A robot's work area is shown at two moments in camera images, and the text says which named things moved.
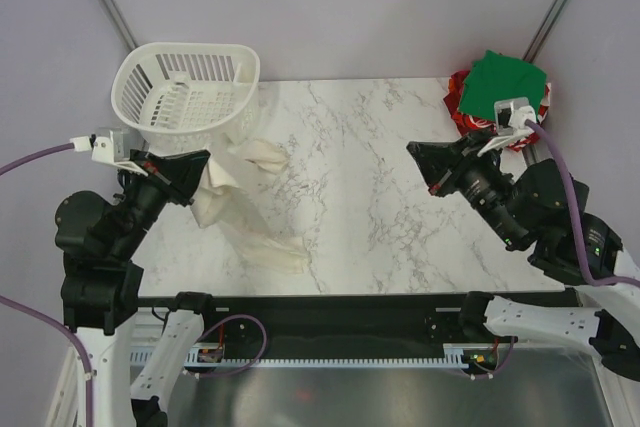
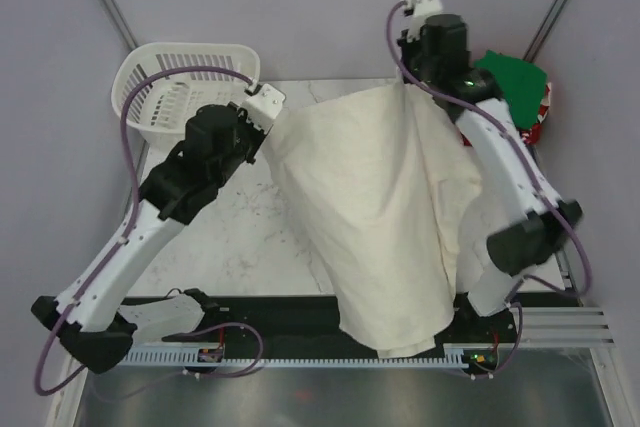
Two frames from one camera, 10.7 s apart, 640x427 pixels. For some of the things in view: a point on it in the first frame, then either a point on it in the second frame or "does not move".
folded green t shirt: [497, 76] does not move
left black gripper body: [145, 196] → [249, 138]
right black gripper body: [474, 180] → [415, 54]
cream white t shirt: [232, 195] → [392, 198]
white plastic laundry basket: [186, 96] does not move
